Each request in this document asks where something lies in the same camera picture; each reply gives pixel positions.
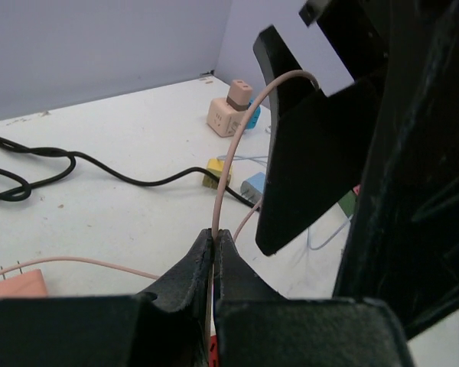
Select pink USB charger cube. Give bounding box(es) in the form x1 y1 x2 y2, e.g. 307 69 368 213
0 262 49 298

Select black loose power cord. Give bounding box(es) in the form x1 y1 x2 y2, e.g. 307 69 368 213
0 133 257 209

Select blue USB charger cube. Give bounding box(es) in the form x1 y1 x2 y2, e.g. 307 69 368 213
240 172 265 207

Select yellow charger plug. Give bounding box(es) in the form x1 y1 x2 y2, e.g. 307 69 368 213
202 158 224 190

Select beige cube socket adapter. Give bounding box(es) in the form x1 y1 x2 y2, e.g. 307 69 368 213
206 98 246 138

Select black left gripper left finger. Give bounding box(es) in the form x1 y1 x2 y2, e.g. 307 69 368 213
0 229 213 366

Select brown plug on adapter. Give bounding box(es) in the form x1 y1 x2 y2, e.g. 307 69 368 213
226 80 252 112

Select pink USB cable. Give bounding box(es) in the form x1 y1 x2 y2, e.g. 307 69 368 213
0 70 321 282

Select light blue USB cable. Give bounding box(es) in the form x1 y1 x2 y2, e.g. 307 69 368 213
216 154 355 252

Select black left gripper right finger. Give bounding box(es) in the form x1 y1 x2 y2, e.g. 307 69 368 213
213 230 414 366

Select beige power strip red sockets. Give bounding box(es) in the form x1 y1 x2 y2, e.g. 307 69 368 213
205 265 219 367

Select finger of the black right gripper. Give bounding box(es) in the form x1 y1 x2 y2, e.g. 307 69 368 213
256 31 390 255

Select blue round adapter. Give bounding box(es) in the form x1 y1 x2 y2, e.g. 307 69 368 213
245 105 261 132

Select green power strip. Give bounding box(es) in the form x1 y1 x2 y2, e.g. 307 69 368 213
337 190 357 217

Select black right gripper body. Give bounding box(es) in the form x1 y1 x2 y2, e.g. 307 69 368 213
314 1 459 338

